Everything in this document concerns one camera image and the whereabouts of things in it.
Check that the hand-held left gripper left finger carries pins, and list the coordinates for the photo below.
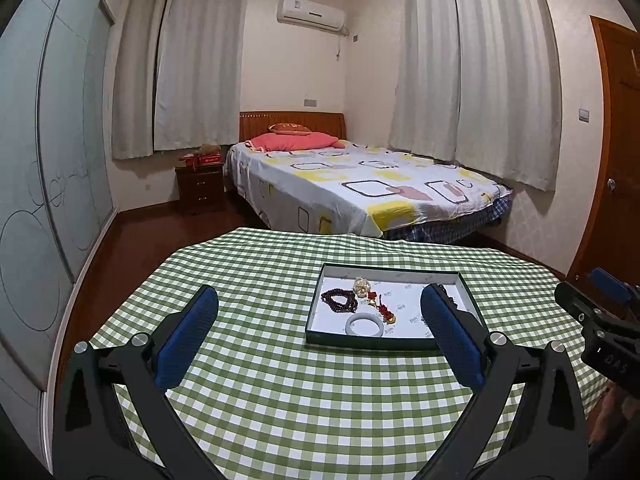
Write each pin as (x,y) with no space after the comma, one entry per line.
(190,335)

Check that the green-rimmed white jewelry tray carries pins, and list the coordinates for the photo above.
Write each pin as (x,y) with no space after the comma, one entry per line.
(405,295)

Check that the bed with patterned sheet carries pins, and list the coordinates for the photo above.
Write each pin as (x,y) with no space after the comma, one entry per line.
(360,185)

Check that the white air conditioner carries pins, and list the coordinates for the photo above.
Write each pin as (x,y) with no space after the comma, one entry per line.
(310,14)

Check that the wide white curtain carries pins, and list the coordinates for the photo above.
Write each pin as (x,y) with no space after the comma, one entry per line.
(197,60)
(505,75)

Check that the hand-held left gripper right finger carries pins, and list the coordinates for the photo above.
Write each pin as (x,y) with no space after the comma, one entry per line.
(452,340)

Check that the red tasselled ornament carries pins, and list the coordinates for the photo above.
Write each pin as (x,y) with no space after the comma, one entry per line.
(386,311)

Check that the wooden door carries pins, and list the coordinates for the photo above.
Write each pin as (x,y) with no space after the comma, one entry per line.
(617,150)

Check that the wall light switch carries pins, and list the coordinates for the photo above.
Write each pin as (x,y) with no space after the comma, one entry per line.
(583,113)

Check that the red boxes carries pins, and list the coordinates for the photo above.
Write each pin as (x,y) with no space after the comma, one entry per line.
(200,160)

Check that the white jade bangle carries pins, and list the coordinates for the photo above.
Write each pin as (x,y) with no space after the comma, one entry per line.
(350,327)

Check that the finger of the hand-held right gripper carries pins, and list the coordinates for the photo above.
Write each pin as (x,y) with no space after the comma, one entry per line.
(610,285)
(577,302)

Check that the frosted glass wardrobe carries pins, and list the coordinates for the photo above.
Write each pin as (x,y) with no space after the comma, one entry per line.
(45,160)

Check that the narrow white curtain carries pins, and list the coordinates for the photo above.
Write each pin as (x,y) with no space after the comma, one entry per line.
(132,70)
(425,60)

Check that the person's right hand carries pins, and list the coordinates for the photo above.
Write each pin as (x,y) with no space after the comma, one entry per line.
(607,410)

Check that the pink pillow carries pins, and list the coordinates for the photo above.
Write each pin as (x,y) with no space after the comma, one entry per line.
(290,141)

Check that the orange cushion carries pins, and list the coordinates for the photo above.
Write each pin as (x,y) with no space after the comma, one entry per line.
(290,127)

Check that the green checked tablecloth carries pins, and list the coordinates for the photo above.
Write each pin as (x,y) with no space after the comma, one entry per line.
(280,310)

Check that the dark wooden nightstand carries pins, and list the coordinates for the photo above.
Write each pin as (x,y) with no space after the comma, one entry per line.
(201,190)

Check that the wooden headboard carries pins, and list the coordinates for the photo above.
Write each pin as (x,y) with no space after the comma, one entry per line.
(260,122)

